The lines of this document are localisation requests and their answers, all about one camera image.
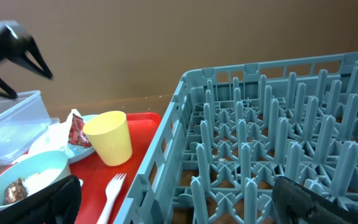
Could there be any blue-grey dishwasher rack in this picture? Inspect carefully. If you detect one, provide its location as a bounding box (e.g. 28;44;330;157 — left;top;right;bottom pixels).
114;52;358;223

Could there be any white plastic fork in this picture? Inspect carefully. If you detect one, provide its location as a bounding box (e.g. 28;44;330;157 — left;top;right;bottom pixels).
96;173;126;224

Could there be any clear plastic bin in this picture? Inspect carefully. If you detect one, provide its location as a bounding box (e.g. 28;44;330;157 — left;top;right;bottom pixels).
0;90;52;166

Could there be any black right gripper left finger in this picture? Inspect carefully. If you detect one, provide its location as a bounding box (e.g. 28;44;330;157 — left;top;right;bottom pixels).
0;175;81;224

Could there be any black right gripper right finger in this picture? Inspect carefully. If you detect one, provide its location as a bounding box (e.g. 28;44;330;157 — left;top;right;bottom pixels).
272;176;358;224

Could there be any white rice pile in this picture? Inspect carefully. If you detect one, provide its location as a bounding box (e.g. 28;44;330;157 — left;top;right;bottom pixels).
23;169;62;196

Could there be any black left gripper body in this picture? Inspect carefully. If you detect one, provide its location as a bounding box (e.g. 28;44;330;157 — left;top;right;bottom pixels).
0;20;33;70

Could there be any brown food scrap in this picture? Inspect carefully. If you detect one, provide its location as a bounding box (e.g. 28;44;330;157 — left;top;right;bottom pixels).
4;178;27;205

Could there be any red plastic tray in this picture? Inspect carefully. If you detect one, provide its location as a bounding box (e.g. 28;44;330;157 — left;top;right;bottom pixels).
0;112;162;224

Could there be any yellow plastic cup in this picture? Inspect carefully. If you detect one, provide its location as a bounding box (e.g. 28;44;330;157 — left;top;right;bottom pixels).
83;111;132;166

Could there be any white tissue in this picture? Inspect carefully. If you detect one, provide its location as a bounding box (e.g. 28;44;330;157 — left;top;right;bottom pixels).
29;109;81;157

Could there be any light blue plate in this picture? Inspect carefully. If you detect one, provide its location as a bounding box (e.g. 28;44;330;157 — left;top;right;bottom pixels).
28;114;101;165

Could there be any red snack wrapper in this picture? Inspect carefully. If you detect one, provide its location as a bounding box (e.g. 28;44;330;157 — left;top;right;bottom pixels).
68;114;91;147

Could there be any pale green bowl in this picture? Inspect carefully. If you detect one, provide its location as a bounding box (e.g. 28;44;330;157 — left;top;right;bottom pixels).
0;151;71;210

